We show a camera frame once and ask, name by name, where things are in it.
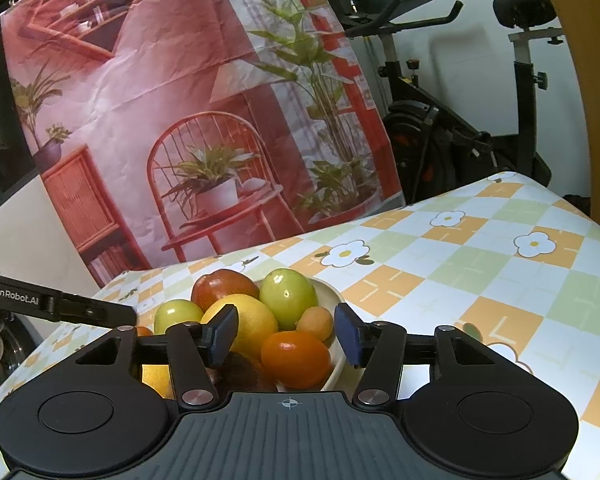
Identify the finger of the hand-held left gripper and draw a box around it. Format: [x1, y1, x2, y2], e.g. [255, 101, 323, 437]
[54, 292, 139, 327]

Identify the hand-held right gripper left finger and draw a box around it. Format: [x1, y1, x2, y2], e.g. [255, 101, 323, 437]
[50, 305, 240, 411]

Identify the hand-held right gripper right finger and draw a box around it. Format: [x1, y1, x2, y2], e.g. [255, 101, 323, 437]
[334, 302, 523, 412]

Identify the yellow lemon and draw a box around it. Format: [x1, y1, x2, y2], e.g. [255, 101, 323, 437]
[200, 295, 279, 361]

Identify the small brown longan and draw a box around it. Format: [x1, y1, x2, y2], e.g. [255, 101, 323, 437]
[296, 307, 334, 342]

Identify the dark red apple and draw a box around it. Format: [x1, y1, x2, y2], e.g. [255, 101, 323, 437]
[205, 351, 281, 393]

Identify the beige plate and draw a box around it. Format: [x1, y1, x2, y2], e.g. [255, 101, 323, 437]
[275, 276, 355, 394]

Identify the bright red apple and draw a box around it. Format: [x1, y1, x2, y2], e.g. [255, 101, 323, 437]
[191, 269, 261, 312]

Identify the green apple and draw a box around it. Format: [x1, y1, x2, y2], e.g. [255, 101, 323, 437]
[153, 299, 204, 336]
[258, 268, 318, 331]

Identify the large yellow orange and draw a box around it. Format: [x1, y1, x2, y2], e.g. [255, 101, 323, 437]
[140, 362, 173, 400]

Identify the checked flower tablecloth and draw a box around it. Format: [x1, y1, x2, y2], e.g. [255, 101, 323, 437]
[0, 172, 600, 461]

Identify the black exercise bike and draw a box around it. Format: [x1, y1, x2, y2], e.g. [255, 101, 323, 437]
[335, 0, 566, 206]

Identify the orange wooden door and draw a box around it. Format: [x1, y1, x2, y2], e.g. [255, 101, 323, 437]
[532, 0, 600, 241]

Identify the printed wall backdrop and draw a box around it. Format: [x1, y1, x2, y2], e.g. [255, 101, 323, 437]
[0, 0, 406, 288]

